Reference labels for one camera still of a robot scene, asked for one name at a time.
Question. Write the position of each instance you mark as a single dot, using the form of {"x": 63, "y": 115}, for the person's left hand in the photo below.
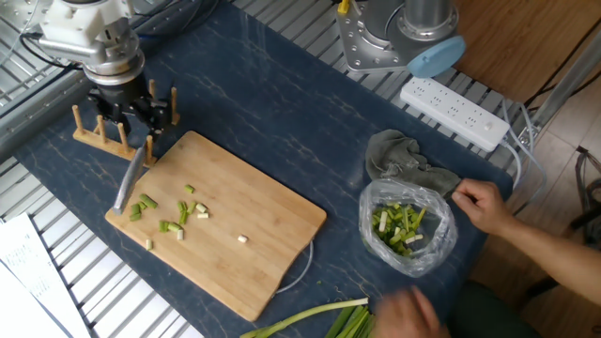
{"x": 406, "y": 317}

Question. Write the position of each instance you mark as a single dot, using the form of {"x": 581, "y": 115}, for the green cut scallion piece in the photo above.
{"x": 189, "y": 188}
{"x": 174, "y": 227}
{"x": 135, "y": 217}
{"x": 191, "y": 207}
{"x": 163, "y": 226}
{"x": 148, "y": 201}
{"x": 136, "y": 208}
{"x": 183, "y": 217}
{"x": 181, "y": 206}

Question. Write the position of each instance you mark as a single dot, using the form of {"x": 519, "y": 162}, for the white cut scallion piece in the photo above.
{"x": 203, "y": 215}
{"x": 180, "y": 235}
{"x": 201, "y": 207}
{"x": 149, "y": 244}

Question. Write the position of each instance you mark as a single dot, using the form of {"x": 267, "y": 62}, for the white power strip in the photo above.
{"x": 451, "y": 112}

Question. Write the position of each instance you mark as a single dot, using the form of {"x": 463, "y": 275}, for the yellow plastic clip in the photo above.
{"x": 343, "y": 6}

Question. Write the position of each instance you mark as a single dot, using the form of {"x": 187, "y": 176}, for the person's right forearm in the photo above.
{"x": 559, "y": 263}

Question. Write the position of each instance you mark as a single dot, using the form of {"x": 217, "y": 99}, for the person's right hand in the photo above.
{"x": 486, "y": 206}

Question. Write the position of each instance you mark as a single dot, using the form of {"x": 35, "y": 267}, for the silver perforated metal plate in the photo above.
{"x": 19, "y": 11}

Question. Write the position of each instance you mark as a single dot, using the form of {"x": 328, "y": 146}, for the long whole scallion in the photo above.
{"x": 319, "y": 310}

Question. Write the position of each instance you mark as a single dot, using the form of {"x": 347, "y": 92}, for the grey metal rail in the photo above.
{"x": 42, "y": 112}

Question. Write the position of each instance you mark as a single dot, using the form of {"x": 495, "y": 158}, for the silver aluminium frame post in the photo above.
{"x": 563, "y": 84}

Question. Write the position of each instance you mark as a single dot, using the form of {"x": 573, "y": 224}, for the white printed paper sheet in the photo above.
{"x": 33, "y": 267}

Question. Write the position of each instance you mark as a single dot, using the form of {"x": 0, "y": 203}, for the steel cleaver knife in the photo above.
{"x": 129, "y": 180}

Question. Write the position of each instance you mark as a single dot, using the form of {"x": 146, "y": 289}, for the grey crumpled cloth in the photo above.
{"x": 399, "y": 155}

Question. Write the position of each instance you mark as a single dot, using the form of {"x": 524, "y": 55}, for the green trouser leg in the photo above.
{"x": 493, "y": 314}

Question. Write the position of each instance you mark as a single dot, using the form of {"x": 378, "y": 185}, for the white plain paper sheet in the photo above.
{"x": 19, "y": 314}

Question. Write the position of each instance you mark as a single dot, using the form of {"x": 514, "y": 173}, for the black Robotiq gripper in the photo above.
{"x": 119, "y": 94}

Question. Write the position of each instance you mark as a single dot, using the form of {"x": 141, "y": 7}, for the bamboo cutting board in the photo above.
{"x": 235, "y": 272}

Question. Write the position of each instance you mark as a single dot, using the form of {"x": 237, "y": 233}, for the wooden peg rack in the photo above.
{"x": 101, "y": 141}

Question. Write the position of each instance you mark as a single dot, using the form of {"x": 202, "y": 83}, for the clear plastic bag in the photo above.
{"x": 439, "y": 235}

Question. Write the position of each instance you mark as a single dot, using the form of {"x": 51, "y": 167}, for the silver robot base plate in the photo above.
{"x": 364, "y": 51}

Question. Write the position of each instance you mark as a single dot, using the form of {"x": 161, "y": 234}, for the black chair frame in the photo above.
{"x": 595, "y": 220}

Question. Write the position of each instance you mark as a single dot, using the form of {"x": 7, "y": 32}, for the dark blue marbled mat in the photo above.
{"x": 305, "y": 117}

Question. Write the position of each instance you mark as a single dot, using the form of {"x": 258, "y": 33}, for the brown wooden desk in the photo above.
{"x": 526, "y": 42}

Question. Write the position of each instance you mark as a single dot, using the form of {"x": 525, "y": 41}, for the green scallion leaf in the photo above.
{"x": 359, "y": 326}
{"x": 340, "y": 324}

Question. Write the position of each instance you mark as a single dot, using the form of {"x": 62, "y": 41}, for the chopped scallion heap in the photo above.
{"x": 396, "y": 230}

